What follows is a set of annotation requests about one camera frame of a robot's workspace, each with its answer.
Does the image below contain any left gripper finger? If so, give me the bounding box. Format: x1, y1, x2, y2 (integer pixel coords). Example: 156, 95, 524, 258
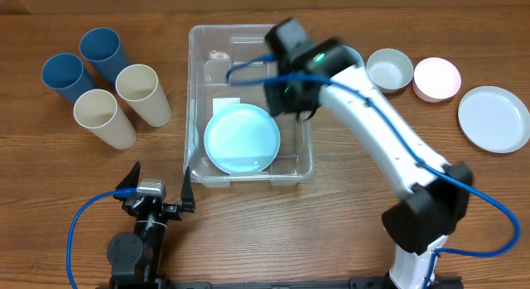
181, 167, 195, 213
115, 161, 141, 190

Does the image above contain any light blue plate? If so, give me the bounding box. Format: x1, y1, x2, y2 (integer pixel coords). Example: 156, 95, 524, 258
204, 104, 281, 174

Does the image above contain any beige cup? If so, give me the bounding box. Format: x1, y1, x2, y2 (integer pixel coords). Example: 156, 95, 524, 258
73, 89, 137, 150
115, 64, 171, 127

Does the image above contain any grey bowl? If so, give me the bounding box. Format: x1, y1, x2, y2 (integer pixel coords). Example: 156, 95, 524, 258
366, 48, 414, 94

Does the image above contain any pink bowl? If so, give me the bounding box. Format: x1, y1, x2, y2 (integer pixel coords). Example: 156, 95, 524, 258
412, 57, 461, 103

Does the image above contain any grey plate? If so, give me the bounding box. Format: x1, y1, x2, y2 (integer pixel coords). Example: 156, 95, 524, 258
457, 86, 529, 153

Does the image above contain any light blue bowl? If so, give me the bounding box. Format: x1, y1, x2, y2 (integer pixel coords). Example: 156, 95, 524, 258
346, 46, 364, 68

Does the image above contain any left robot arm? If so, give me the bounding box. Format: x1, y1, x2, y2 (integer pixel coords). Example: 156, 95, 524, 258
107, 162, 195, 289

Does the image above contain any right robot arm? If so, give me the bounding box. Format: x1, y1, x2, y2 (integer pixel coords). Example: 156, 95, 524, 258
264, 18, 473, 288

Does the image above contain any clear plastic storage bin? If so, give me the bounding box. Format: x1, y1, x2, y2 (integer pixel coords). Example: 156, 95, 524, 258
183, 24, 314, 188

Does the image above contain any beige cup front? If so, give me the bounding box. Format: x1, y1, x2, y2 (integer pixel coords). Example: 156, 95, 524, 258
73, 89, 137, 150

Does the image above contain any dark blue cup left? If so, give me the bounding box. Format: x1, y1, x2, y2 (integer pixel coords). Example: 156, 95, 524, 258
41, 53, 99, 105

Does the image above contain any dark blue cup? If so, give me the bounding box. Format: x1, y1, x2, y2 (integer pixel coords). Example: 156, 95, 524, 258
41, 53, 99, 105
79, 27, 132, 86

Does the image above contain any dark blue cup rear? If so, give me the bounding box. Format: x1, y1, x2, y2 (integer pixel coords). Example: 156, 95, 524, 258
79, 27, 132, 86

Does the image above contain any left blue cable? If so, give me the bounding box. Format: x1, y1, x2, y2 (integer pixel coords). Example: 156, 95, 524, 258
66, 187, 137, 289

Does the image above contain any blue cable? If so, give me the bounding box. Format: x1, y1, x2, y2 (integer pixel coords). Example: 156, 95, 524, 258
66, 187, 137, 289
225, 52, 522, 289

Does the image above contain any right blue cable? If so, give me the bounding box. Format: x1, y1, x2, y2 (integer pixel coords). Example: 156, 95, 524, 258
225, 52, 522, 289

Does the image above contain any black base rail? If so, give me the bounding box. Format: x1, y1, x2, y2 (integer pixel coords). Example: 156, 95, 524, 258
97, 275, 465, 289

